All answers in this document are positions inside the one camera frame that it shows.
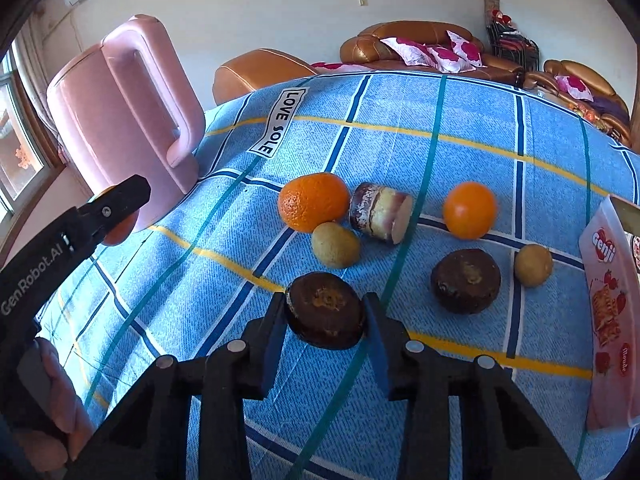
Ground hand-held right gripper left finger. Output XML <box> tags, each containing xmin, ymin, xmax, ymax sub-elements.
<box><xmin>65</xmin><ymin>292</ymin><xmax>290</xmax><ymax>480</ymax></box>

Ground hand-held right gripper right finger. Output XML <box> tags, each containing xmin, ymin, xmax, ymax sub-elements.
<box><xmin>362</xmin><ymin>292</ymin><xmax>581</xmax><ymax>480</ymax></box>

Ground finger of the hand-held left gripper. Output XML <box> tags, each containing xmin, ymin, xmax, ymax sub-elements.
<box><xmin>75</xmin><ymin>175</ymin><xmax>152</xmax><ymax>243</ymax></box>

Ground orange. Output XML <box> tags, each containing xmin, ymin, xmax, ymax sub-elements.
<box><xmin>443</xmin><ymin>181</ymin><xmax>497</xmax><ymax>240</ymax></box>
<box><xmin>97</xmin><ymin>187</ymin><xmax>138</xmax><ymax>246</ymax></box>
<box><xmin>278</xmin><ymin>172</ymin><xmax>351</xmax><ymax>233</ymax></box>

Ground dark brown round fruit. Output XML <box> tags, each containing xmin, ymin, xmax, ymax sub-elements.
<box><xmin>431</xmin><ymin>248</ymin><xmax>502</xmax><ymax>315</ymax></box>
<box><xmin>285</xmin><ymin>272</ymin><xmax>367</xmax><ymax>350</ymax></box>

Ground brown kiwi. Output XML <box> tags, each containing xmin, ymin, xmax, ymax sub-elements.
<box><xmin>514</xmin><ymin>243</ymin><xmax>554</xmax><ymax>288</ymax></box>
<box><xmin>312</xmin><ymin>221</ymin><xmax>361</xmax><ymax>267</ymax></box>

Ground pink cardboard snack box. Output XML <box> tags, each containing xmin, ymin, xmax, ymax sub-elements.
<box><xmin>579</xmin><ymin>195</ymin><xmax>640</xmax><ymax>433</ymax></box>

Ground person's left hand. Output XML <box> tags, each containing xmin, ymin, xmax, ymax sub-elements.
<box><xmin>20</xmin><ymin>339</ymin><xmax>96</xmax><ymax>472</ymax></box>

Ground pink plastic kettle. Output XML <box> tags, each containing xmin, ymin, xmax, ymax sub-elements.
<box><xmin>46</xmin><ymin>14</ymin><xmax>206</xmax><ymax>233</ymax></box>

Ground window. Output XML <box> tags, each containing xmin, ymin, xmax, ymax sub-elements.
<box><xmin>0</xmin><ymin>35</ymin><xmax>66</xmax><ymax>221</ymax></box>

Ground small glass jar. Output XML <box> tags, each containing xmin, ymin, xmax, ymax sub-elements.
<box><xmin>348</xmin><ymin>182</ymin><xmax>415</xmax><ymax>246</ymax></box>

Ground brown leather armchair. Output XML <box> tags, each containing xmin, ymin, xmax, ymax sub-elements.
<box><xmin>525</xmin><ymin>59</ymin><xmax>633</xmax><ymax>148</ymax></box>
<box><xmin>212</xmin><ymin>49</ymin><xmax>318</xmax><ymax>106</ymax></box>

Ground brown leather sofa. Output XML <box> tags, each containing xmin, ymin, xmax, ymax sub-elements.
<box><xmin>340</xmin><ymin>21</ymin><xmax>526</xmax><ymax>86</ymax></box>

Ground white pink floral pillow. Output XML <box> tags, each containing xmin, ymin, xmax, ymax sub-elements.
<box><xmin>556</xmin><ymin>75</ymin><xmax>595</xmax><ymax>102</ymax></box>
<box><xmin>446</xmin><ymin>31</ymin><xmax>485</xmax><ymax>66</ymax></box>
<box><xmin>380</xmin><ymin>36</ymin><xmax>436</xmax><ymax>67</ymax></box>
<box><xmin>425</xmin><ymin>45</ymin><xmax>476</xmax><ymax>73</ymax></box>

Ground purple cloth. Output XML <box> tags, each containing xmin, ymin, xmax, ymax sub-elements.
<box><xmin>585</xmin><ymin>95</ymin><xmax>628</xmax><ymax>121</ymax></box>

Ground stacked dark chairs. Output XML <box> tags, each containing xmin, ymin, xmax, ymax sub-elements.
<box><xmin>487</xmin><ymin>22</ymin><xmax>541</xmax><ymax>72</ymax></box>

